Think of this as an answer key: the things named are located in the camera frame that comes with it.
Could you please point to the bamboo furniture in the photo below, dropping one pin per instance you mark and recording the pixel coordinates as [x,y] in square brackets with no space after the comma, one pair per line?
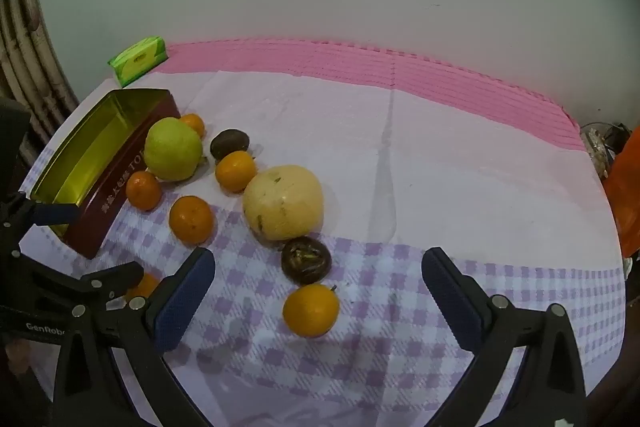
[25,47]

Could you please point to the pale yellow pear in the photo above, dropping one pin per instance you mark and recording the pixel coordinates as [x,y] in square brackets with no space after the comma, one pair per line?
[282,202]

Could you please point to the dark brown passion fruit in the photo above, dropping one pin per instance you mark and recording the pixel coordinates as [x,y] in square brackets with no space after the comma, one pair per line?
[305,259]
[227,143]

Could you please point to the dark red tin box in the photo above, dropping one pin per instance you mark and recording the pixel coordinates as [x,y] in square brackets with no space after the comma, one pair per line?
[95,227]

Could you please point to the green tissue pack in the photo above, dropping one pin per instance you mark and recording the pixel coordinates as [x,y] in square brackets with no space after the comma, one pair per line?
[137,59]

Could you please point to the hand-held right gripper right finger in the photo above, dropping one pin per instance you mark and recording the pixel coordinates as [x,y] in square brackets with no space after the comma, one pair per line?
[452,302]

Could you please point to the pale small clutter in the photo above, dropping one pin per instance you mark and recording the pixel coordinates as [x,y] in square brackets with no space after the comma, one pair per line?
[597,147]

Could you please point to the large green pomelo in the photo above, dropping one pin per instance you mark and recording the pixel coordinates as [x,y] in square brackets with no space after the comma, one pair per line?
[172,149]

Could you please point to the orange plastic bag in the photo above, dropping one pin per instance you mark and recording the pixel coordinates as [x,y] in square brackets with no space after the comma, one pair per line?
[625,197]

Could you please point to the mandarin orange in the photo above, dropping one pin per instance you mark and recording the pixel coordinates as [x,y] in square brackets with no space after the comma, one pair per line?
[147,284]
[310,311]
[191,219]
[143,191]
[236,172]
[195,124]

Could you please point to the pink purple checked cloth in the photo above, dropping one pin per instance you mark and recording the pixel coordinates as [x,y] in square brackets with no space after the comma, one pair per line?
[400,187]

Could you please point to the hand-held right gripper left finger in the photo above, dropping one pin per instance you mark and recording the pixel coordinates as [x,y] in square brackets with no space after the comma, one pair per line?
[187,302]

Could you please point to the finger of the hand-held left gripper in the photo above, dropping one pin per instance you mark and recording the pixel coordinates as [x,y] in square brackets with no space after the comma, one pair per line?
[55,214]
[115,277]

